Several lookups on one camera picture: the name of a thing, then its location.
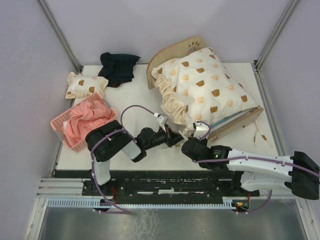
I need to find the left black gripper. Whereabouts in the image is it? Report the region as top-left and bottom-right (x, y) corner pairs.
(144, 123), (186, 151)

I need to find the wooden pet bed frame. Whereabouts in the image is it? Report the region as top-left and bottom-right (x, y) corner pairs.
(146, 37), (264, 142)

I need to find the large bear print cushion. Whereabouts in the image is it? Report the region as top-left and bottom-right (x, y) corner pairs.
(151, 47), (259, 136)

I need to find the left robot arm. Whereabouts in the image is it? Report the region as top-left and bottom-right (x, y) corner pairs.
(85, 120), (184, 195)

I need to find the blue striped mattress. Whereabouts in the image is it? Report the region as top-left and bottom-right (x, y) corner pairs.
(210, 110), (250, 129)

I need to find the dark navy garment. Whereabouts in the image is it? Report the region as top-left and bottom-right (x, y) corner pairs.
(98, 52), (140, 88)

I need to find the pink cloth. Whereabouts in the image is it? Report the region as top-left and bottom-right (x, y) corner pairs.
(63, 100), (116, 147)

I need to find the small bear print pillow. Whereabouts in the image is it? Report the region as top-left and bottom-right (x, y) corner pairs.
(65, 72), (109, 99)

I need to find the pink plastic basket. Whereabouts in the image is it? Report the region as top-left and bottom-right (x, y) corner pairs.
(50, 93), (117, 153)

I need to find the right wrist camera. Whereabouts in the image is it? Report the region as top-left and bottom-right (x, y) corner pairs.
(192, 120), (211, 141)

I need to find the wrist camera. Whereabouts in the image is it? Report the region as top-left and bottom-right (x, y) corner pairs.
(153, 112), (168, 131)
(192, 120), (211, 141)

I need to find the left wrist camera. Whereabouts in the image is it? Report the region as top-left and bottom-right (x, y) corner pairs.
(153, 112), (168, 131)

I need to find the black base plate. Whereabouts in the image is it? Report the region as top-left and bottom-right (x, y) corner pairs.
(82, 168), (261, 201)

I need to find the white slotted cable duct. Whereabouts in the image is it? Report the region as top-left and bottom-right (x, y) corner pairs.
(47, 194), (235, 210)

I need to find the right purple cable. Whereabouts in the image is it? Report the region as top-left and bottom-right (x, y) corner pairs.
(193, 120), (320, 215)

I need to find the right aluminium frame post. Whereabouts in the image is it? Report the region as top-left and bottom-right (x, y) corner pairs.
(254, 0), (301, 72)

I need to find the aluminium frame post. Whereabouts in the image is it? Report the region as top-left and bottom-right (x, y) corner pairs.
(254, 0), (301, 72)
(36, 0), (83, 73)

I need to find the left aluminium frame post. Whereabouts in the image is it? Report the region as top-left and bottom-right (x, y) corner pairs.
(36, 0), (83, 73)

